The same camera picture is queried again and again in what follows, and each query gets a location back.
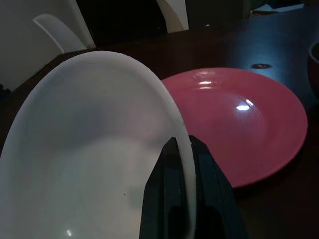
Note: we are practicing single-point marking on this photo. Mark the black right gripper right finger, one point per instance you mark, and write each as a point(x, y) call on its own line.
point(214, 189)

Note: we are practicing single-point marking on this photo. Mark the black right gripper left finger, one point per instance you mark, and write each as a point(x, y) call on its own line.
point(162, 189)

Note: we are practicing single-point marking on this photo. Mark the white bowl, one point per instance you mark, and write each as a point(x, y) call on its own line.
point(74, 149)

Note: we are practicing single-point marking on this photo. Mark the pink plate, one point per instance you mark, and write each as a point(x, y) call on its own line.
point(239, 129)

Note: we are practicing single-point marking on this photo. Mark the dark red bowl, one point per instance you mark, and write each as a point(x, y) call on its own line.
point(314, 67)

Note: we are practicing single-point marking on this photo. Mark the white chair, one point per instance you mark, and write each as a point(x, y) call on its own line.
point(173, 15)
point(49, 32)

